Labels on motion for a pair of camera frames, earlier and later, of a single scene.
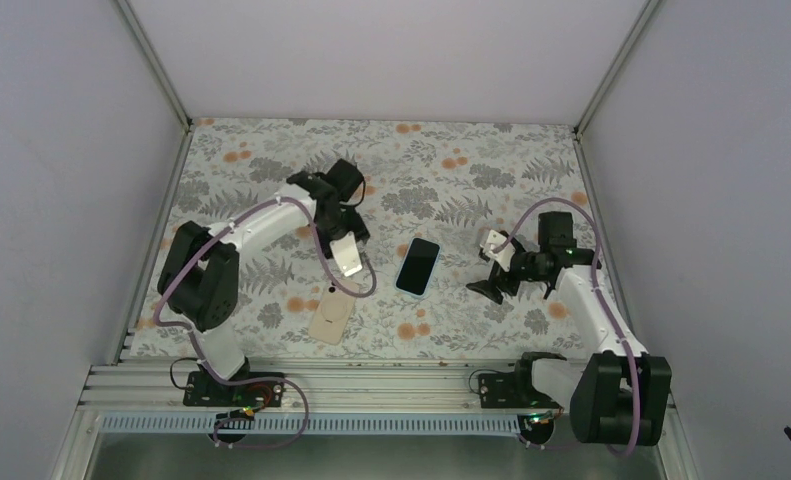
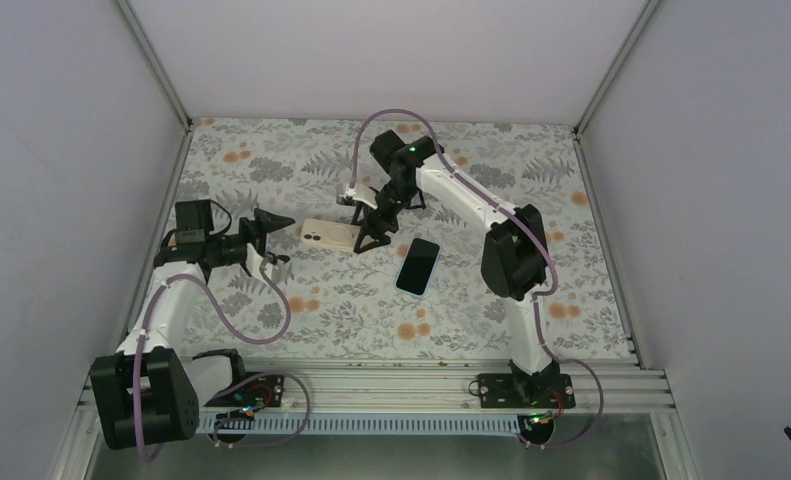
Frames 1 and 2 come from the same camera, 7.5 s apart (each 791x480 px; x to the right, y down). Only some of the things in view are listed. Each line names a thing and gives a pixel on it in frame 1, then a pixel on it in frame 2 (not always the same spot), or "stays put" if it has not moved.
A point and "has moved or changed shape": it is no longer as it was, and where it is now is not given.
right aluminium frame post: x=606 y=84 stays put
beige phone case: x=334 y=312 has moved or changed shape
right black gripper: x=497 y=277 → x=375 y=229
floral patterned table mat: x=431 y=191 stays put
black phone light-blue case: x=418 y=267 stays put
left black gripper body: x=329 y=226 → x=244 y=227
